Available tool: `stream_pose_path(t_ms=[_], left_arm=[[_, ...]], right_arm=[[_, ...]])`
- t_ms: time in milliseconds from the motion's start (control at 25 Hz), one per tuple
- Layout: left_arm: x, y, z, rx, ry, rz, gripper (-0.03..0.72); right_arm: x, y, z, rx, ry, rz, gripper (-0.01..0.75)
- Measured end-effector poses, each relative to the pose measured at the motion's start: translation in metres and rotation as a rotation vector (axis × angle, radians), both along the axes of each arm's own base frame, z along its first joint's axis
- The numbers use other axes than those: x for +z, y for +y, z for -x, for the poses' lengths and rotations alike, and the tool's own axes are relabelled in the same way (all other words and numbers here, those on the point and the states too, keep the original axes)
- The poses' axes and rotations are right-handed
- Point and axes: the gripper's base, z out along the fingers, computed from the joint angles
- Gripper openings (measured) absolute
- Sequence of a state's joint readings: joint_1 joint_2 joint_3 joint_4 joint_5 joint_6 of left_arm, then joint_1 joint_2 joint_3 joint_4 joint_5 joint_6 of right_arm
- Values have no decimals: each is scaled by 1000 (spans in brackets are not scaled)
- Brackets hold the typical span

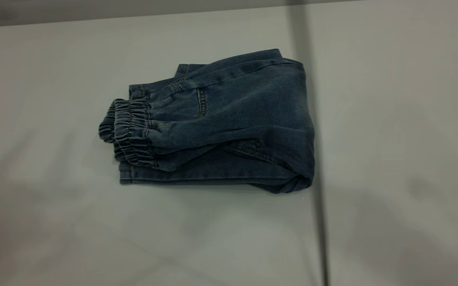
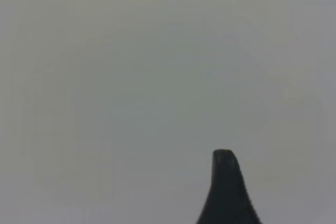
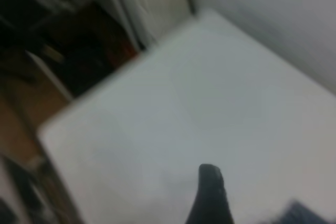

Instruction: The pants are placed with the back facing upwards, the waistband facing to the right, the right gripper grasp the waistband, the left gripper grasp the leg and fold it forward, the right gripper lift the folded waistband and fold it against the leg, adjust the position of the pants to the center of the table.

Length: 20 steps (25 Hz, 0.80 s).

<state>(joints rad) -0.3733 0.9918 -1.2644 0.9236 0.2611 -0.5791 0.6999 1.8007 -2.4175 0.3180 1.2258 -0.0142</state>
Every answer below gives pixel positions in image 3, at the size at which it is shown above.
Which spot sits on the white slanted bar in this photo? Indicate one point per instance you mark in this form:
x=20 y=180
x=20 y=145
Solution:
x=50 y=77

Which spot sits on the dark cluttered shelf unit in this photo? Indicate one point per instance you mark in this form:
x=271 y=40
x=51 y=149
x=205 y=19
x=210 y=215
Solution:
x=65 y=37

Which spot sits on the white upright panel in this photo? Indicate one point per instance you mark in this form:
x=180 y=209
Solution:
x=147 y=3

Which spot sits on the blue denim shorts basketball print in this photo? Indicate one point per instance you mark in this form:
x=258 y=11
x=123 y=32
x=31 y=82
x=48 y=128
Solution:
x=302 y=214

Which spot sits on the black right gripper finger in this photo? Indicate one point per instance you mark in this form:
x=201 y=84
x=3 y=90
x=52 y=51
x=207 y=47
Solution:
x=210 y=203

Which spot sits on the dark metal stand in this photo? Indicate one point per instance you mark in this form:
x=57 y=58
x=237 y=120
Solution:
x=23 y=195

